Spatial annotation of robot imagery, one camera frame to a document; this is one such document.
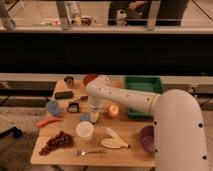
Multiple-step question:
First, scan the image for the blue sponge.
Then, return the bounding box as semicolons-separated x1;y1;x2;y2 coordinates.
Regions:
80;113;91;122

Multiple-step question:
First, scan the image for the white plastic cup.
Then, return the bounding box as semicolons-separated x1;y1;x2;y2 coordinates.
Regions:
76;121;94;141

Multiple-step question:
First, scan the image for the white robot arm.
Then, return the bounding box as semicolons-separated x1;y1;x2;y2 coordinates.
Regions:
83;74;209;171

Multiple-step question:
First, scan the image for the yellow red apple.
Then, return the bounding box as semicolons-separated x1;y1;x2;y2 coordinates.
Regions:
107;105;119;118

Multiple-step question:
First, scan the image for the small black square container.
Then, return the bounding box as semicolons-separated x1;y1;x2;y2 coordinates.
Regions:
67;102;80;113

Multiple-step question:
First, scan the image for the peeled banana toy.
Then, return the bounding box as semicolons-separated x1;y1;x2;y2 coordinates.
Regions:
101;127;130;149

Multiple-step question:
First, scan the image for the metal fork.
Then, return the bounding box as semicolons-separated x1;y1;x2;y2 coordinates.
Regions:
76;149;107;157

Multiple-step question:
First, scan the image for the red bowl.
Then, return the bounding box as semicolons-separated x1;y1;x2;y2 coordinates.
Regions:
83;74;98;85

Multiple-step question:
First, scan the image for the black rectangular block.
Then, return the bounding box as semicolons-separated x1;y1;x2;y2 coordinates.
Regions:
54;91;73;100

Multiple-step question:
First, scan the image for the purple grape bunch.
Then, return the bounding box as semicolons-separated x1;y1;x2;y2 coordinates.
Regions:
39;131;74;156

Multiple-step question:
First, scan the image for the blue plastic cup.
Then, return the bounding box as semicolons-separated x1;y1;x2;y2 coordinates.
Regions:
46;100;60;116

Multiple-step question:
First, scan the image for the small metal cup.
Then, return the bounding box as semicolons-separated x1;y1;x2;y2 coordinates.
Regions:
64;76;74;88

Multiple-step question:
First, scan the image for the purple bowl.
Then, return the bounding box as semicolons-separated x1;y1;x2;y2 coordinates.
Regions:
139;126;154;153

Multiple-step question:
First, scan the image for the green plastic tray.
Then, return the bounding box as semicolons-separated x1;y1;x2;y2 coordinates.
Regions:
124;75;164;120

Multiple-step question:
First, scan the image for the black object on floor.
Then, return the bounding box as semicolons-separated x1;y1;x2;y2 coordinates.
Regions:
0;127;22;139

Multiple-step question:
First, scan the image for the seated person in background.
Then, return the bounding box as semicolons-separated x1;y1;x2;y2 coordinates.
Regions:
108;0;189;26

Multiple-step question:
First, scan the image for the black handled knife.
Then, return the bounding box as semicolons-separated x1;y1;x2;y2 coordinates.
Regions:
69;96;88;103

